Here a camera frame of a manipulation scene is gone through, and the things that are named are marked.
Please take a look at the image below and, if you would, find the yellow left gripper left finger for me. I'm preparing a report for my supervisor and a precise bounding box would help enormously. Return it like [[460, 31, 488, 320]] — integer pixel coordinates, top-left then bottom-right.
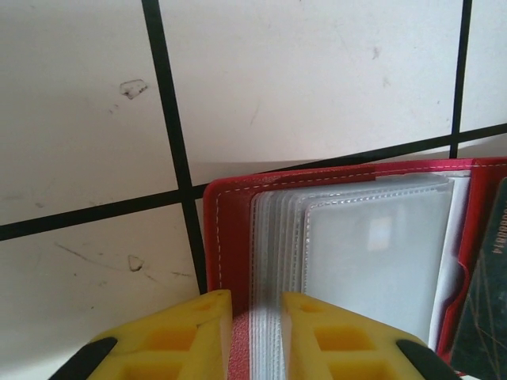
[[49, 289, 233, 380]]

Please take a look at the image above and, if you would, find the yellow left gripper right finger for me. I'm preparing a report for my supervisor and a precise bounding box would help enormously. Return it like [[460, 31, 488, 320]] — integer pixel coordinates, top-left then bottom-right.
[[279, 291, 463, 380]]

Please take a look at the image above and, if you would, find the red leather card holder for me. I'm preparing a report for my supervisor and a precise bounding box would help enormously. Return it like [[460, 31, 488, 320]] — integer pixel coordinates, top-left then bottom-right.
[[202, 157, 507, 380]]

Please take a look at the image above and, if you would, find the small black box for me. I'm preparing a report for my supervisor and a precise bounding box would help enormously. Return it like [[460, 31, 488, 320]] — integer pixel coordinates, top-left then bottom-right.
[[451, 185, 507, 380]]

